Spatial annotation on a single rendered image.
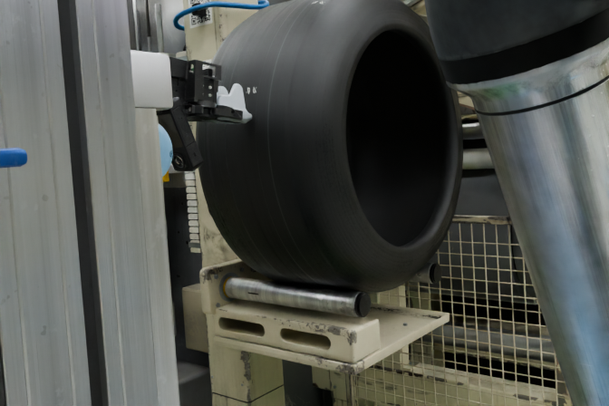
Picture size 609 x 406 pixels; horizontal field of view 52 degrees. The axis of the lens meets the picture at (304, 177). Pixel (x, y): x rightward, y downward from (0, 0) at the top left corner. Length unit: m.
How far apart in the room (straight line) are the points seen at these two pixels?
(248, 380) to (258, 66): 0.73
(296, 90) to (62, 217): 0.77
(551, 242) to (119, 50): 0.25
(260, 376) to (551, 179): 1.22
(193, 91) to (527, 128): 0.65
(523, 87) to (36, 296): 0.24
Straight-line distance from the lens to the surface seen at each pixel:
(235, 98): 1.00
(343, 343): 1.13
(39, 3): 0.26
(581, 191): 0.35
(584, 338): 0.40
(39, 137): 0.25
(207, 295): 1.33
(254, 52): 1.11
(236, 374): 1.49
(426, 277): 1.36
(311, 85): 1.01
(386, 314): 1.43
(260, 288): 1.27
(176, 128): 0.92
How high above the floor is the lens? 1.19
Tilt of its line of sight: 3 degrees down
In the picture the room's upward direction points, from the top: 4 degrees counter-clockwise
